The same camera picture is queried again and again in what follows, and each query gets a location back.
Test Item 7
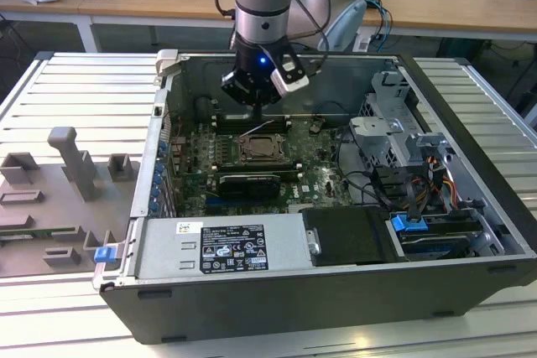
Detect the metal CPU locking lever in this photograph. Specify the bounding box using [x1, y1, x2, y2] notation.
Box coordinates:
[244, 120, 278, 137]

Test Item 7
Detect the metal CPU socket cover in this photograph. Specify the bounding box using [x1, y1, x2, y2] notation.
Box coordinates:
[237, 133, 290, 163]

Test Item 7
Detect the black RAM slot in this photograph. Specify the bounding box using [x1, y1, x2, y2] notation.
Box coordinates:
[209, 167, 304, 175]
[216, 117, 290, 125]
[216, 123, 291, 132]
[209, 162, 304, 169]

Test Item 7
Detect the CPU socket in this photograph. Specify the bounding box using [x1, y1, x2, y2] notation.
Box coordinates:
[236, 132, 291, 166]

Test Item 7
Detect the black graphics card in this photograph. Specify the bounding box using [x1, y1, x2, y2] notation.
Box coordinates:
[216, 172, 281, 202]

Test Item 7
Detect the green motherboard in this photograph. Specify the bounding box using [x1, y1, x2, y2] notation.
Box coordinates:
[167, 116, 358, 217]

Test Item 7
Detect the silver metal drive cage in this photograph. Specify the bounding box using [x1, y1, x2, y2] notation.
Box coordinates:
[347, 70, 457, 175]

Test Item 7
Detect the silver labelled power supply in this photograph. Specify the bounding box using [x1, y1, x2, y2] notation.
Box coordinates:
[133, 212, 321, 280]

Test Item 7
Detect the blue plastic latch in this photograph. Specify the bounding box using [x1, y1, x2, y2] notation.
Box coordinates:
[94, 246, 117, 266]

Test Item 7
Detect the open black PC case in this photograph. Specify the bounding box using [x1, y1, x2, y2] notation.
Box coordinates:
[99, 48, 537, 345]

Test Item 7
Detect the hard disk in blue carrier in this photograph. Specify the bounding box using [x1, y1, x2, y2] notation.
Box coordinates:
[388, 211, 484, 265]

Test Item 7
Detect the grey-brown parts rack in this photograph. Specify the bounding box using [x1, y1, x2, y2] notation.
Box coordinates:
[0, 125, 142, 279]

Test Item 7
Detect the green RAM stick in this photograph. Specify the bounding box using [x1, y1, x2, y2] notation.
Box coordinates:
[0, 227, 81, 238]

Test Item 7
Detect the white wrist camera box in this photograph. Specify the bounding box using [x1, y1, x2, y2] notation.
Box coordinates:
[270, 62, 311, 95]

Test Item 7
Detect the black camera bracket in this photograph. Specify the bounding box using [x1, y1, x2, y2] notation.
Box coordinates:
[274, 44, 305, 82]

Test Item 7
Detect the black wire bundle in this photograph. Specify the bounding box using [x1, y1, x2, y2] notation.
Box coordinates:
[335, 125, 412, 212]

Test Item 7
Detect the black data cable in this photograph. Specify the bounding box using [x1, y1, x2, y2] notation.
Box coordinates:
[406, 180, 420, 223]

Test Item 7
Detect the coloured power wire bundle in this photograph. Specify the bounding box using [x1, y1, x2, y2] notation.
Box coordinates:
[423, 155, 461, 208]

